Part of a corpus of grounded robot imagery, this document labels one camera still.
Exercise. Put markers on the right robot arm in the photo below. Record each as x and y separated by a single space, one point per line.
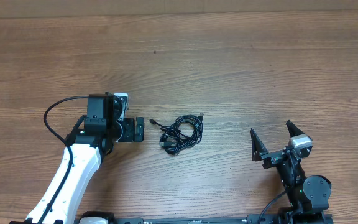
304 199

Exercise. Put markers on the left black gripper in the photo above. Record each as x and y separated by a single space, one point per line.
128 134

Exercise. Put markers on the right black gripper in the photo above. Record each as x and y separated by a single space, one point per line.
273 158

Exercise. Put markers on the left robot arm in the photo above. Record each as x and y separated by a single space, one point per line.
91 139

